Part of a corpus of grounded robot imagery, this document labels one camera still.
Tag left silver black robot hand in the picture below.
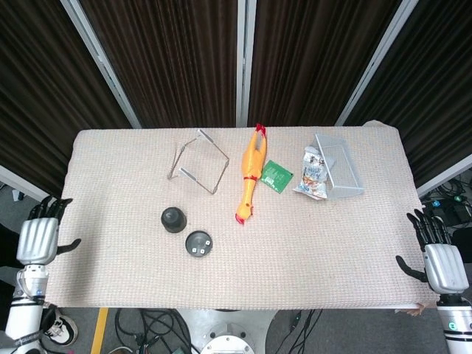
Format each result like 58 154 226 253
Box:
16 196 82 266

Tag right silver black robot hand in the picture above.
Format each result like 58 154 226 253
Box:
395 209 470 295

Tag black faceted cup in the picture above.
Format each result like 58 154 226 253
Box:
160 206 188 235

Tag black round lid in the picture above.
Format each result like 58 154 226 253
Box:
184 230 214 259

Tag person leg black trousers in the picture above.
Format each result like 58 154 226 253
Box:
0 221 21 333

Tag black device with green lights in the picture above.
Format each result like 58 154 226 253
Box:
423 197 472 224

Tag black white sneaker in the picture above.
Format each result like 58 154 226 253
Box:
44 308 79 346

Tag yellow floor tape strip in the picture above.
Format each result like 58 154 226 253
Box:
90 308 110 354

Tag dark brown curtain panel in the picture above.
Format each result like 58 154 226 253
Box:
342 0 472 185
79 0 239 128
249 0 403 128
0 0 133 200

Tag white printed snack bag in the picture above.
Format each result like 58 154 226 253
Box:
293 146 329 201

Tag beige woven tablecloth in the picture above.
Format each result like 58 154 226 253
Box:
46 119 442 310

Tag green foil packet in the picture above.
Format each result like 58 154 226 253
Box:
260 159 295 193

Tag yellow rubber chicken toy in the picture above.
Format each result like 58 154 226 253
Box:
235 123 269 225

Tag grey aluminium frame rail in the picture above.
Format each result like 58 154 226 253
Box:
0 164 60 207
416 153 472 198

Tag black floor cable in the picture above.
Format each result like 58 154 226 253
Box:
114 308 192 354
271 308 322 354

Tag grey aluminium frame post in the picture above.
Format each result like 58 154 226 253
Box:
60 0 143 129
334 0 420 126
235 0 257 128

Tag metal wire phone stand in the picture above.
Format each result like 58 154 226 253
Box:
167 128 231 195

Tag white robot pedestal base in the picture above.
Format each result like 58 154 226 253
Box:
176 308 277 354

